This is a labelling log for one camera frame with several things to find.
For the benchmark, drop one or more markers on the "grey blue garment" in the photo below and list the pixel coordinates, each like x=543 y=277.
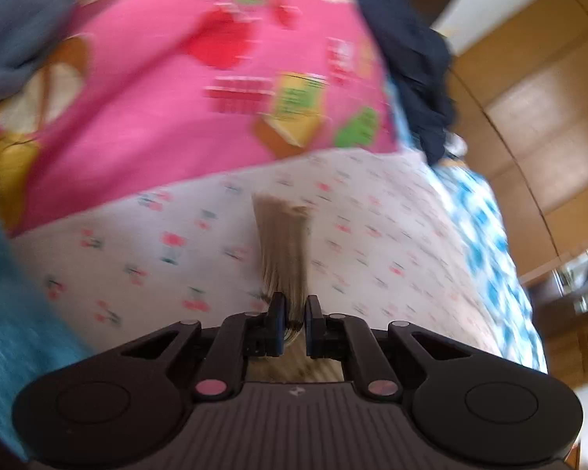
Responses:
x=19 y=24

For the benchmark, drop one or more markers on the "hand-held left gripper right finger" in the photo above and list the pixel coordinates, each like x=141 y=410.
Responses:
x=314 y=328

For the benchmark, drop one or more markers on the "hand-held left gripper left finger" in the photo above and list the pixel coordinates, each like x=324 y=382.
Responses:
x=275 y=327

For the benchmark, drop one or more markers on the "blue white checked cloth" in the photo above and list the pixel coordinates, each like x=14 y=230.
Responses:
x=490 y=235

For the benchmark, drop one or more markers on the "wooden wardrobe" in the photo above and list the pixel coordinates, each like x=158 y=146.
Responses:
x=544 y=122

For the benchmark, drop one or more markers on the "blue knit blanket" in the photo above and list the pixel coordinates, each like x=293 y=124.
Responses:
x=10 y=333

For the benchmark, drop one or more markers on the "white cherry print bedsheet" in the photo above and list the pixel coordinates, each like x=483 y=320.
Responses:
x=176 y=254

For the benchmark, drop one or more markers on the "pink printed blanket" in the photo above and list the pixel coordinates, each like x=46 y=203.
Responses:
x=176 y=88

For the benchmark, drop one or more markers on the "beige striped knit garment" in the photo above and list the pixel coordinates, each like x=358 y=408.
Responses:
x=284 y=249

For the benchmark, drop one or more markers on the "dark navy clothing pile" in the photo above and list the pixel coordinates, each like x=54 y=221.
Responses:
x=406 y=58

